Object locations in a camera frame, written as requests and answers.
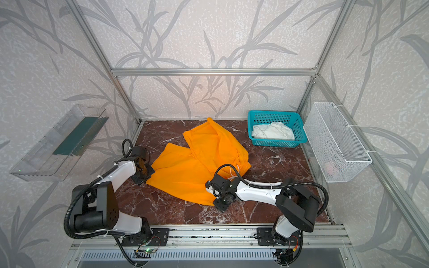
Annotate clear acrylic wall shelf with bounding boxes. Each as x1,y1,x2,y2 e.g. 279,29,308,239
10,105,109,182

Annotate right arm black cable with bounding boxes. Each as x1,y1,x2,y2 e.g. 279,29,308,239
213,163,330,265

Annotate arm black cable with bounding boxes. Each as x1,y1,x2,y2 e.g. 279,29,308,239
213,163,330,265
63,138,148,268

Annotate teal plastic basket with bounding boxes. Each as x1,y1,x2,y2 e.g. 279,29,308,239
248,110,308,148

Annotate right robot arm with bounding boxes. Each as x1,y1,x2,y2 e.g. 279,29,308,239
205,174,321,245

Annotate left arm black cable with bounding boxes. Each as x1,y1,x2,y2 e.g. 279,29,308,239
63,138,148,268

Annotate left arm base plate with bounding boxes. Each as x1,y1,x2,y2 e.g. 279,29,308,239
121,228,170,247

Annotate aluminium mounting rail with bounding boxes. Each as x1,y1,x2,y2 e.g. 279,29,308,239
69,223,353,250

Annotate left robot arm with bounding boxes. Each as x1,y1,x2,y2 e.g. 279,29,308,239
63,146,155,239

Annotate orange drawstring shorts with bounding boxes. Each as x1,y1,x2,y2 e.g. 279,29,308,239
147,118,251,206

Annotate white wire mesh basket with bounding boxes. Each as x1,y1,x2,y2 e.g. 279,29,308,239
303,102,373,183

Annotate white crumpled garment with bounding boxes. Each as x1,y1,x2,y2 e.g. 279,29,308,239
251,122,295,141

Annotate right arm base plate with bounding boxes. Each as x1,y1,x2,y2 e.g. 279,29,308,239
253,227,303,247

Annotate pink object in wire basket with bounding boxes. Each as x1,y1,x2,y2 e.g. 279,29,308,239
325,161,339,177

